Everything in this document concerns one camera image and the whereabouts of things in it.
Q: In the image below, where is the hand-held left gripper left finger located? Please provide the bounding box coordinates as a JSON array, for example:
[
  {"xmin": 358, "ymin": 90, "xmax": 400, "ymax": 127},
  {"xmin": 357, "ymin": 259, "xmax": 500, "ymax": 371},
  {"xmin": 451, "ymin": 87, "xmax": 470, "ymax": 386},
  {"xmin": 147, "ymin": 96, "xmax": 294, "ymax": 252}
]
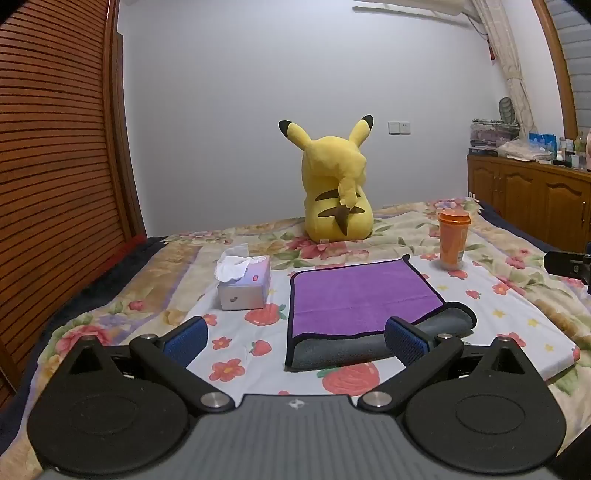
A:
[{"xmin": 58, "ymin": 316, "xmax": 235, "ymax": 415}]

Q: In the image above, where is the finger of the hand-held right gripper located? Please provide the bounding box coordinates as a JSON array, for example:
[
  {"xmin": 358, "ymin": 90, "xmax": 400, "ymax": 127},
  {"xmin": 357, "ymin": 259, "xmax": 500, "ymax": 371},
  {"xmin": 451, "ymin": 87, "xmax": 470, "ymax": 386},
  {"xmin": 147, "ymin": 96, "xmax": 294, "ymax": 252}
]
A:
[{"xmin": 543, "ymin": 250, "xmax": 591, "ymax": 282}]

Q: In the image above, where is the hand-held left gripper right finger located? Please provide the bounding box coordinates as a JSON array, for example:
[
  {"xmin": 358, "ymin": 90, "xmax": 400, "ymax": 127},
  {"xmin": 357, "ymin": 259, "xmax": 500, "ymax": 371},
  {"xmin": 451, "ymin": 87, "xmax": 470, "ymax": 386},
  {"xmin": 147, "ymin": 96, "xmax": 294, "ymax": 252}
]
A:
[{"xmin": 358, "ymin": 316, "xmax": 532, "ymax": 414}]

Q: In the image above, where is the purple and grey towel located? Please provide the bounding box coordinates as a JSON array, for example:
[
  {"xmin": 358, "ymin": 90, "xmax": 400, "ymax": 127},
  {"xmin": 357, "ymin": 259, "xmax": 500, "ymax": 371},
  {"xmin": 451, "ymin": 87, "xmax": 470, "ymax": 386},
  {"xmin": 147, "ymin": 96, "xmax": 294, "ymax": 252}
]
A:
[{"xmin": 285, "ymin": 254, "xmax": 478, "ymax": 372}]

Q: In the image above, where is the dark blue bed sheet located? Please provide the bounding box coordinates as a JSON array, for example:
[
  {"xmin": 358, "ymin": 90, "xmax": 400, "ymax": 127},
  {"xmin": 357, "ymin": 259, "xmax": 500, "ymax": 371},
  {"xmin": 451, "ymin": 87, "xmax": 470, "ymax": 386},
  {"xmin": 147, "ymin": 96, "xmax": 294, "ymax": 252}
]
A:
[{"xmin": 0, "ymin": 202, "xmax": 591, "ymax": 444}]

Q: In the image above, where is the white strawberry print cloth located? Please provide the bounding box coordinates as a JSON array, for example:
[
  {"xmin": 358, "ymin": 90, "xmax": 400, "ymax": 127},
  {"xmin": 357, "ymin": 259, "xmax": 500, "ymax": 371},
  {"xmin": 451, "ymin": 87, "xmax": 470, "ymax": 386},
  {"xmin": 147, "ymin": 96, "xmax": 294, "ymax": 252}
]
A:
[{"xmin": 182, "ymin": 253, "xmax": 581, "ymax": 409}]

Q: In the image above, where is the floral blanket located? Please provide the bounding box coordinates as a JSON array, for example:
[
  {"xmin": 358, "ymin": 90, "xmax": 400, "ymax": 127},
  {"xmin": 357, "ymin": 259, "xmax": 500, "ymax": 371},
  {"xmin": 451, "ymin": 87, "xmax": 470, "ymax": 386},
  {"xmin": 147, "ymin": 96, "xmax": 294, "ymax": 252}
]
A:
[{"xmin": 21, "ymin": 198, "xmax": 591, "ymax": 467}]

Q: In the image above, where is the tissue box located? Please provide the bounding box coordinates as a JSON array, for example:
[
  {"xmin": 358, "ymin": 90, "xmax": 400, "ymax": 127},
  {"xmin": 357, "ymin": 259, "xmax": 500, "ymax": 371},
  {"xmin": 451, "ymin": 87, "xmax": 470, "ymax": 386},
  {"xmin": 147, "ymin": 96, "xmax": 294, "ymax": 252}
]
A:
[{"xmin": 215, "ymin": 243, "xmax": 272, "ymax": 311}]

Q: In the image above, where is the wooden cabinet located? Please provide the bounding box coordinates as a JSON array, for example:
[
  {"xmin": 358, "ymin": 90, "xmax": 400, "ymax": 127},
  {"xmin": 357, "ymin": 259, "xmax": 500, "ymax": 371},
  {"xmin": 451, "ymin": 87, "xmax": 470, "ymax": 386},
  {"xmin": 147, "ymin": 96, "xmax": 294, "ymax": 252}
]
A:
[{"xmin": 466, "ymin": 154, "xmax": 591, "ymax": 256}]

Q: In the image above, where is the group of small bottles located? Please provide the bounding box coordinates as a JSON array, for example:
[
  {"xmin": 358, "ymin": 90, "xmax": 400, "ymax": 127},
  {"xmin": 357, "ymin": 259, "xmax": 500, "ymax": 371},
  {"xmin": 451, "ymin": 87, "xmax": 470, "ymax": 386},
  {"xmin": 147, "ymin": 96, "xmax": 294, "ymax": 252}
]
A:
[{"xmin": 555, "ymin": 131, "xmax": 591, "ymax": 172}]

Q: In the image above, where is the orange cup with lid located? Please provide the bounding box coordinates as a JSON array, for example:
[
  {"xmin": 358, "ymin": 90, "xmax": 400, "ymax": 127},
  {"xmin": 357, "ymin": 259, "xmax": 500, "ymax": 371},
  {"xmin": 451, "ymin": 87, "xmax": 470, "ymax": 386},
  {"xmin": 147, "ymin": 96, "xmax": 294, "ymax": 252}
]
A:
[{"xmin": 437, "ymin": 209, "xmax": 473, "ymax": 272}]

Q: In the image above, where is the folded beige cloth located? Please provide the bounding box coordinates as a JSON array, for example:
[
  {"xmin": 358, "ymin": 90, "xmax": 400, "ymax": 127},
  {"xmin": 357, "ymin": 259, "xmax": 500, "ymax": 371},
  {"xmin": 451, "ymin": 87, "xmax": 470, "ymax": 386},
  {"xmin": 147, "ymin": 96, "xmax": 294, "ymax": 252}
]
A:
[{"xmin": 496, "ymin": 139, "xmax": 556, "ymax": 162}]

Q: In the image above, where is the blue packet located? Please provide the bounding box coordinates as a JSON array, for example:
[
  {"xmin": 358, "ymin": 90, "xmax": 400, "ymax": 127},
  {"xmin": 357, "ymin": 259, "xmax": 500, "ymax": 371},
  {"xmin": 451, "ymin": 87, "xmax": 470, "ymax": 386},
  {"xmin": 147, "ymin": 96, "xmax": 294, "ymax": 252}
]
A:
[{"xmin": 527, "ymin": 132, "xmax": 557, "ymax": 151}]

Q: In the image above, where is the clear storage box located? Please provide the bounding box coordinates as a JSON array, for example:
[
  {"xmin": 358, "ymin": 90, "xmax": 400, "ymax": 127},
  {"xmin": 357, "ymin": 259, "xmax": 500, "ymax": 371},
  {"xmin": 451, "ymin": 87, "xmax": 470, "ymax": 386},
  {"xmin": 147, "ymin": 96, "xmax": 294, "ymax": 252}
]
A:
[{"xmin": 469, "ymin": 119, "xmax": 520, "ymax": 149}]

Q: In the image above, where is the yellow plush toy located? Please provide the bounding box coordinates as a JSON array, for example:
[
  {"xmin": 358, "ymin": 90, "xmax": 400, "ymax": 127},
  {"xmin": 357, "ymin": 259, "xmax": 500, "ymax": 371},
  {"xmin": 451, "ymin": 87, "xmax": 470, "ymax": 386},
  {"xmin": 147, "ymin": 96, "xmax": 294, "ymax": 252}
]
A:
[{"xmin": 278, "ymin": 114, "xmax": 375, "ymax": 243}]

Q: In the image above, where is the beige curtain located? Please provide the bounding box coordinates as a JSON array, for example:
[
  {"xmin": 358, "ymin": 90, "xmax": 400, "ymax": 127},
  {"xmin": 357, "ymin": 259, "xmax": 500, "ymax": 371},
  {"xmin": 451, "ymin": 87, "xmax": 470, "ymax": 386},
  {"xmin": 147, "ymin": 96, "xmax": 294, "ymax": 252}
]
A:
[{"xmin": 470, "ymin": 0, "xmax": 537, "ymax": 140}]

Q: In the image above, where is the wooden slatted wardrobe door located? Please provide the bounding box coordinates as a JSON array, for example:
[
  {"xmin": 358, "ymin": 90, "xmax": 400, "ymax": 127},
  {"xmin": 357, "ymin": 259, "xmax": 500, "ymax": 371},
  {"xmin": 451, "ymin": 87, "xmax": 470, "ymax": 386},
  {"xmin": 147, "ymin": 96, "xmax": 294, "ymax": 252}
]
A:
[{"xmin": 0, "ymin": 0, "xmax": 149, "ymax": 407}]

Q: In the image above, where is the white air conditioner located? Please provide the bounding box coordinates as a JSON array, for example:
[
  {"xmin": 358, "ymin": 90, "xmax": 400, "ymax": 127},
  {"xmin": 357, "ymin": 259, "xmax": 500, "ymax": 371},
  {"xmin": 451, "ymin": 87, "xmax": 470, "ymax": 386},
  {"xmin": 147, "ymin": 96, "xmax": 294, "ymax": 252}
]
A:
[{"xmin": 353, "ymin": 0, "xmax": 477, "ymax": 18}]

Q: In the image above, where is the wooden window frame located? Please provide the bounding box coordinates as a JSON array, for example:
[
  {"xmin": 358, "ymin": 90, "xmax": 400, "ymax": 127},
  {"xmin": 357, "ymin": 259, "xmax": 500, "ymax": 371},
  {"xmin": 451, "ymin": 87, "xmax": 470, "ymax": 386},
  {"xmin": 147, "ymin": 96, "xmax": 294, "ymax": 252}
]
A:
[{"xmin": 531, "ymin": 0, "xmax": 581, "ymax": 139}]

